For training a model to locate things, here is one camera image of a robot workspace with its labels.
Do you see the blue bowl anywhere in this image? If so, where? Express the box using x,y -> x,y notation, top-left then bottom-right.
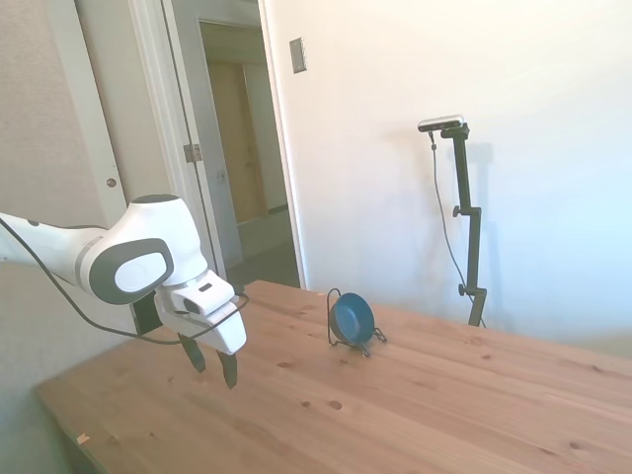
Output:
330,292 -> 375,345

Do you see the silver exterior camera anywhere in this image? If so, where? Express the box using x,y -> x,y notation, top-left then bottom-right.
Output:
417,114 -> 467,134

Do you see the black camera stand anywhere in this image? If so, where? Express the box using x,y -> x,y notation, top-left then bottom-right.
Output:
439,123 -> 489,328

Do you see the grey wall switch plate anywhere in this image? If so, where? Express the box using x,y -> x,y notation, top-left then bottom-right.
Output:
288,37 -> 309,75

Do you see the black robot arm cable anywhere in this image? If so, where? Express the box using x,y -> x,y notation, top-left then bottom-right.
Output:
0,215 -> 251,346

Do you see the black wire dish rack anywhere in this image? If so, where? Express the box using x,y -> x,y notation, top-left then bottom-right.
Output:
325,287 -> 388,359

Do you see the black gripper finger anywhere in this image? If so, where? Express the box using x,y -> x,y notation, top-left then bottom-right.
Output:
178,334 -> 206,374
214,350 -> 240,391

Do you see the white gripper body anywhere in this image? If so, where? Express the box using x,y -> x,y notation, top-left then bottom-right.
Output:
154,286 -> 248,356

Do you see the white open door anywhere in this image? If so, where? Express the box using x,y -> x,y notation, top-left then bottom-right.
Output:
162,0 -> 244,280

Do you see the camera on black stand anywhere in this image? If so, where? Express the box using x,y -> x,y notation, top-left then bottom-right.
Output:
428,129 -> 489,330

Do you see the black box under arm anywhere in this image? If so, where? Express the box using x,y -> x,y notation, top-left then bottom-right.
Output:
129,294 -> 163,338

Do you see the wooden hallway door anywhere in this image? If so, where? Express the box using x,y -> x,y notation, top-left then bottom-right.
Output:
205,62 -> 269,224

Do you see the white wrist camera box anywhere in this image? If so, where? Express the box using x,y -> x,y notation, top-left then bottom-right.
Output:
175,270 -> 236,318

